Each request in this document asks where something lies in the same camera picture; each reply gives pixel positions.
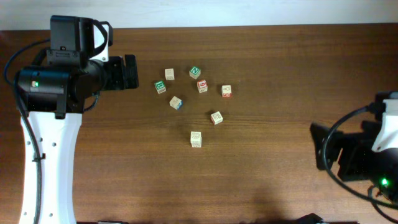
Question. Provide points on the red C wooden block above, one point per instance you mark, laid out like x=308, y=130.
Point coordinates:
x=216, y=118

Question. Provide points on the plain top wooden block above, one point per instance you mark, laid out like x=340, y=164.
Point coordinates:
x=169, y=74

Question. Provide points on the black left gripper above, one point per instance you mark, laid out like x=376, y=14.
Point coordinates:
x=115, y=67

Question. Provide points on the pretzel picture wooden block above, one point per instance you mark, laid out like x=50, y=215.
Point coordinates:
x=195, y=139

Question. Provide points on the red A wooden block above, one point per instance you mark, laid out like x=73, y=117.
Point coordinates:
x=226, y=91

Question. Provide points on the green B wooden block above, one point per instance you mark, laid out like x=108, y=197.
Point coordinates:
x=160, y=86

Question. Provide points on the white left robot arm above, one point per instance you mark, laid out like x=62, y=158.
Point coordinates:
x=73, y=65

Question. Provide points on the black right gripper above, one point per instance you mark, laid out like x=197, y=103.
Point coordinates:
x=347, y=155

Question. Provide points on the red 9 wooden block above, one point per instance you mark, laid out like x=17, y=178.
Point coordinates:
x=202, y=86

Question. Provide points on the blue sided wooden block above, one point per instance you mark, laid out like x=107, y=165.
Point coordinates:
x=176, y=103

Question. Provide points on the green N wooden block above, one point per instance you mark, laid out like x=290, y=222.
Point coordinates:
x=194, y=72

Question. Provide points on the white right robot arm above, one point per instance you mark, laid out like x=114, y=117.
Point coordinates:
x=383, y=161

